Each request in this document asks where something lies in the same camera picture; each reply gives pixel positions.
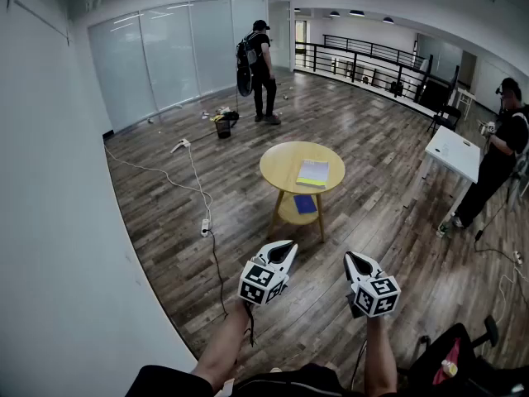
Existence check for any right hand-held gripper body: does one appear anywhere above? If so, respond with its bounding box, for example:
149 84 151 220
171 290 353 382
346 269 402 320

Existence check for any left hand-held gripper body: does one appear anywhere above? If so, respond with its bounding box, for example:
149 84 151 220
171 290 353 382
238 251 291 306

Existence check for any grey and yellow book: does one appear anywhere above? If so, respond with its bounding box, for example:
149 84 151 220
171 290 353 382
295 159 331 190

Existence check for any person's right forearm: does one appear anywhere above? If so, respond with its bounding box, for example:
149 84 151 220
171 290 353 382
363 314 400 397

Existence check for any person's left forearm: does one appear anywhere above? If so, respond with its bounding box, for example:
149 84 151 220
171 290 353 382
192 298 254 388

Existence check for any blue notebook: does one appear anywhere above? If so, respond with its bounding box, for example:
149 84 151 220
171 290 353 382
293 194 318 216

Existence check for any round wooden side table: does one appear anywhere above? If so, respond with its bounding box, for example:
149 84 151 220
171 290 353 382
259 141 346 243

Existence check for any red plastic bag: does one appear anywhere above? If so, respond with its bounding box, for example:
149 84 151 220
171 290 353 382
431 337 462 386

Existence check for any person's black shirt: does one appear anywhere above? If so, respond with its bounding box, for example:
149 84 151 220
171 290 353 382
123 361 410 397

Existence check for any black swivel chair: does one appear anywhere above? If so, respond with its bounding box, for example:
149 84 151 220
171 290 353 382
396 314 529 397

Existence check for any white rectangular table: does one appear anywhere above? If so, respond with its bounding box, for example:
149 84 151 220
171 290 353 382
412 125 483 222

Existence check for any scattered floor litter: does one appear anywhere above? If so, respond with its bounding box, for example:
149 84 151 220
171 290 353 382
146 83 298 130

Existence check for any black round bag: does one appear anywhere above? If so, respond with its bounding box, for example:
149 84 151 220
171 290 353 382
236 65 254 98

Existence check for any black folding chair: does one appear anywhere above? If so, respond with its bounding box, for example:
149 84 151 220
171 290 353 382
426 104 463 136

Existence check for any black board stand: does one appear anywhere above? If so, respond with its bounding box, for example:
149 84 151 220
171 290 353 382
415 54 460 113

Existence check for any small white side table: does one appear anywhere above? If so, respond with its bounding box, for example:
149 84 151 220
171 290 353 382
456 88 476 122

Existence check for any black metal railing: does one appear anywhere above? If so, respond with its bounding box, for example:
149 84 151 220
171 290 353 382
293 34 460 107

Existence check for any frosted glass partition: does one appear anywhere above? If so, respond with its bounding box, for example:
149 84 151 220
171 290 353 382
88 0 293 134

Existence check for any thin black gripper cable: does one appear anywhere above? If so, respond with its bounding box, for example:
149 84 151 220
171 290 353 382
243 302 257 349
350 339 369 390

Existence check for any black power cable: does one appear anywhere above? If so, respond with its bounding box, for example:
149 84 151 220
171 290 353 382
206 227 231 322

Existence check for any black charger cable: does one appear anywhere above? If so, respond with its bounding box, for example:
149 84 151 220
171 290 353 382
473 204 517 264

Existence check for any white power cable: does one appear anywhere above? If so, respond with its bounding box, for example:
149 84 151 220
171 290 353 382
102 143 214 222
188 145 214 222
498 262 529 326

